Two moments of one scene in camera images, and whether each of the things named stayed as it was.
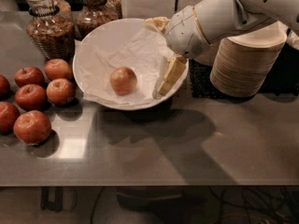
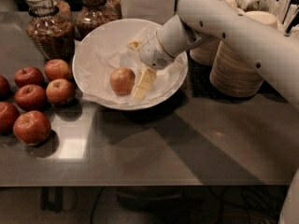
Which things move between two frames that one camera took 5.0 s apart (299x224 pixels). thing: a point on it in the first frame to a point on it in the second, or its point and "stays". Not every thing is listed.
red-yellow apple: [123, 80] stays
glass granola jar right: [101, 5] stays
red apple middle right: [60, 91] stays
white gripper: [183, 32] to [152, 54]
